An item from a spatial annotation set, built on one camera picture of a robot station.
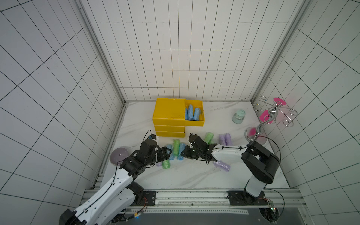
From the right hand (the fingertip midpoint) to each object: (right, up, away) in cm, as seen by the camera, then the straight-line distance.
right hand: (180, 150), depth 88 cm
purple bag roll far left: (-13, -7, -5) cm, 16 cm away
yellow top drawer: (+11, +30, +4) cm, 32 cm away
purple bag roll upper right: (+33, +7, +7) cm, 35 cm away
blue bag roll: (+6, +24, 0) cm, 25 cm away
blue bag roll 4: (+1, +2, +1) cm, 3 cm away
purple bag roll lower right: (+24, -7, -5) cm, 26 cm away
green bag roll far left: (-9, -7, -5) cm, 12 cm away
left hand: (-8, 0, -10) cm, 13 cm away
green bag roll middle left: (-3, +3, +3) cm, 5 cm away
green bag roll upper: (+20, +6, +7) cm, 22 cm away
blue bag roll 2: (+11, +23, +1) cm, 26 cm away
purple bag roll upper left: (+29, +6, +6) cm, 30 cm away
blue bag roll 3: (-5, -3, -2) cm, 6 cm away
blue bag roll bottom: (+4, +23, +1) cm, 24 cm away
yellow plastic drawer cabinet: (-7, +22, -6) cm, 24 cm away
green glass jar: (+43, +21, +13) cm, 50 cm away
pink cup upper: (+61, +33, -2) cm, 69 cm away
